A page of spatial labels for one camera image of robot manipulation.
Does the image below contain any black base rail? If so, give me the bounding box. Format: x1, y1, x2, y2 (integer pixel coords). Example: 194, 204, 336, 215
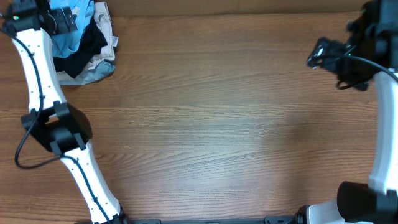
104, 214, 307, 224

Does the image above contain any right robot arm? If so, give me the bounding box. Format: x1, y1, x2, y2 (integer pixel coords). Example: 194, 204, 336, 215
265, 0, 397, 224

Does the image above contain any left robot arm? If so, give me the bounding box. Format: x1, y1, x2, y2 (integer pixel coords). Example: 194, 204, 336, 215
1, 0, 130, 223

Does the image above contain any black garment on pile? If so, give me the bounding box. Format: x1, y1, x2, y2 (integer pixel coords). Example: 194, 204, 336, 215
53, 17, 108, 78

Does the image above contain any grey-blue folded garment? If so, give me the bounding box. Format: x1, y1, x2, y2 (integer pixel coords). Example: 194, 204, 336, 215
57, 60, 116, 86

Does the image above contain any beige folded garment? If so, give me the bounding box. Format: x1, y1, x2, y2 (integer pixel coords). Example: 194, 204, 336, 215
53, 2, 119, 86

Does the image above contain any light blue printed t-shirt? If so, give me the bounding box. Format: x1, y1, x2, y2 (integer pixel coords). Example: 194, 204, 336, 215
49, 0, 95, 59

